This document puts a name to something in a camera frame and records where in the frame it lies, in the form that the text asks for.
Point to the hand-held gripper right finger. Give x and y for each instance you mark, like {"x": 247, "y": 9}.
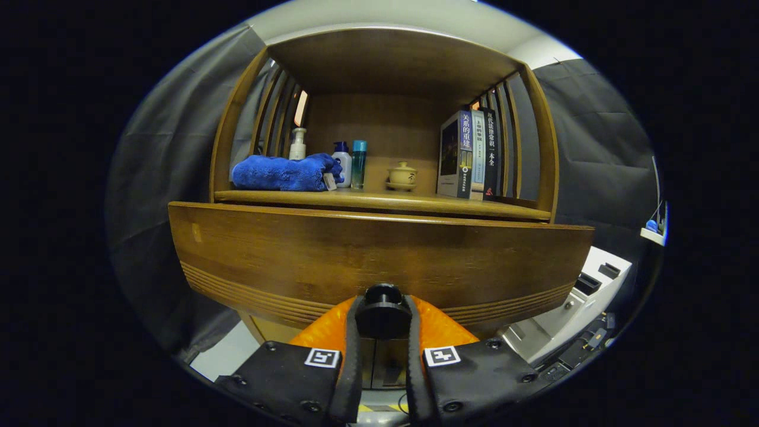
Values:
{"x": 415, "y": 367}

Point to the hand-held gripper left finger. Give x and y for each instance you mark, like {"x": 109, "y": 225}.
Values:
{"x": 350, "y": 367}

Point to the wooden drawer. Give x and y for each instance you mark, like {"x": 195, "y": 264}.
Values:
{"x": 356, "y": 255}

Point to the wooden countertop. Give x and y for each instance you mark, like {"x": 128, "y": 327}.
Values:
{"x": 385, "y": 200}

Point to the wooden cabinet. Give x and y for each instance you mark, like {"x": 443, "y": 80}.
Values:
{"x": 385, "y": 65}

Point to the white box appliance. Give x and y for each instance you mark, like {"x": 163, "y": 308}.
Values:
{"x": 557, "y": 320}

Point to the black electronic device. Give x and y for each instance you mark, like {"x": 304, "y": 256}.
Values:
{"x": 584, "y": 347}

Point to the beige lidded teacup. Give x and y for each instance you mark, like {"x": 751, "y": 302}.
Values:
{"x": 402, "y": 176}

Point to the clear teal bottle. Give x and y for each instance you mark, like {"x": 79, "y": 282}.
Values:
{"x": 358, "y": 169}

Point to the white bottle with blue cap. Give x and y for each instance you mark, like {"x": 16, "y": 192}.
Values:
{"x": 343, "y": 166}

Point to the blue towel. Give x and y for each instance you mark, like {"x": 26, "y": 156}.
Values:
{"x": 278, "y": 173}

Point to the book with blue spine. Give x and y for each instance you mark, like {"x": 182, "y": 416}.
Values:
{"x": 450, "y": 154}

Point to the book with pale spine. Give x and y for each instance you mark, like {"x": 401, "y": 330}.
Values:
{"x": 478, "y": 154}

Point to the white pump bottle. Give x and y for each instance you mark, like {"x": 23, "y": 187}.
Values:
{"x": 297, "y": 148}

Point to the book with black spine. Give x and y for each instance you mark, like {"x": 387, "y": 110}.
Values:
{"x": 491, "y": 154}

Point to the white side shelf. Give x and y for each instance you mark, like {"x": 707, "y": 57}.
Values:
{"x": 655, "y": 236}

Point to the small blue object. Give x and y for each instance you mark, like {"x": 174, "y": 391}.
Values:
{"x": 651, "y": 226}

